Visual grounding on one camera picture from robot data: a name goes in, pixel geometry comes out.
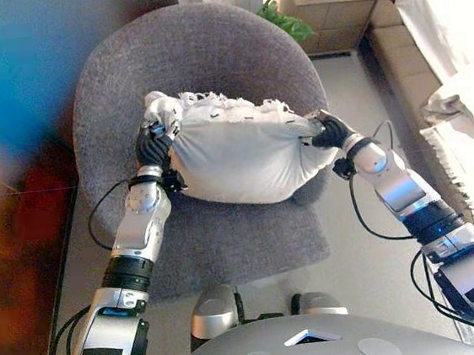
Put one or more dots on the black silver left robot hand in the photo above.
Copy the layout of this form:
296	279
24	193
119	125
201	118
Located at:
151	150

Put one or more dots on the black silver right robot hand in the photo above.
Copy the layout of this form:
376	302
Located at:
336	133

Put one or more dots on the white fringed cushion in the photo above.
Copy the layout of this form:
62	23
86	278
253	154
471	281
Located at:
243	155

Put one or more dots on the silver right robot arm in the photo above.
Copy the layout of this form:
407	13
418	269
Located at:
408	193

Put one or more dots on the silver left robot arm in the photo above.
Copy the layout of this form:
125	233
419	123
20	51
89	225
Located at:
141	230

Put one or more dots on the grey fabric armchair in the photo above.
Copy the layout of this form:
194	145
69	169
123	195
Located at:
190	51

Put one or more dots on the light wooden nightstand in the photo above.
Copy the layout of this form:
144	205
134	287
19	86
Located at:
330	19

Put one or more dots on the green leafy plant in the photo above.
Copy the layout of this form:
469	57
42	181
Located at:
288	23

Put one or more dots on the white folded duvet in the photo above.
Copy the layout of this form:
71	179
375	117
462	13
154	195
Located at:
467	106

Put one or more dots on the glossy brown cabinet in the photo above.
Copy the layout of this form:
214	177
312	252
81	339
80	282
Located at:
11	125

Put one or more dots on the white mattress sheet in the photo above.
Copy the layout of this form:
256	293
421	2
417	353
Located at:
442	29

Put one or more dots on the silver right robot leg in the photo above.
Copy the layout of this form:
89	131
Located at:
322	302

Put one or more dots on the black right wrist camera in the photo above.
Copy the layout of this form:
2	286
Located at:
344	169

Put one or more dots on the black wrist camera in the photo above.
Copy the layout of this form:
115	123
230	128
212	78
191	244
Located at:
344	169
174	180

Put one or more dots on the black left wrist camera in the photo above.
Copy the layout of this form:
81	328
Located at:
174	180

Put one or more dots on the beige upholstered bed frame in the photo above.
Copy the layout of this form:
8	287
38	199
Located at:
393	51

